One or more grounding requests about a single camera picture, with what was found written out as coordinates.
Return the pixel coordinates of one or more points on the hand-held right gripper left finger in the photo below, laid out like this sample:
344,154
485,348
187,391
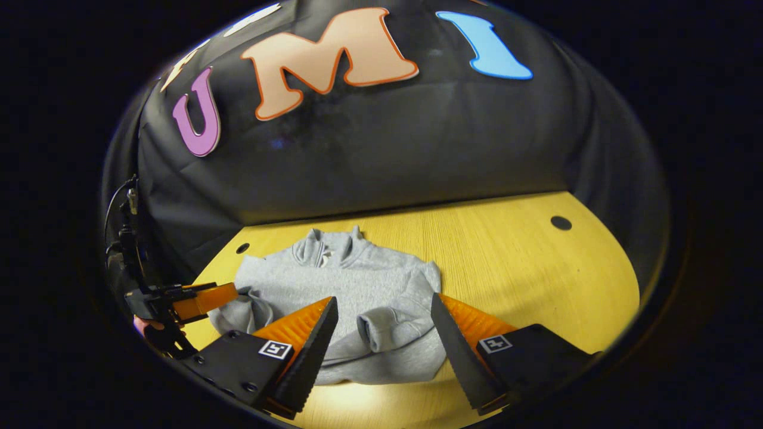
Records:
310,357

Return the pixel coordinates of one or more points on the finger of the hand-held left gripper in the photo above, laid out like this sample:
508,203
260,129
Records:
205,301

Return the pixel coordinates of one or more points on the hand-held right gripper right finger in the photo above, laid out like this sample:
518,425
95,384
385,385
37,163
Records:
456,357

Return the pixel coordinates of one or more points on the grey zip-neck sweatshirt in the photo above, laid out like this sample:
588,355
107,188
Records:
357,286

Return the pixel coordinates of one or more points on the black backdrop cloth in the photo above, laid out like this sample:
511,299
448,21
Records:
387,155

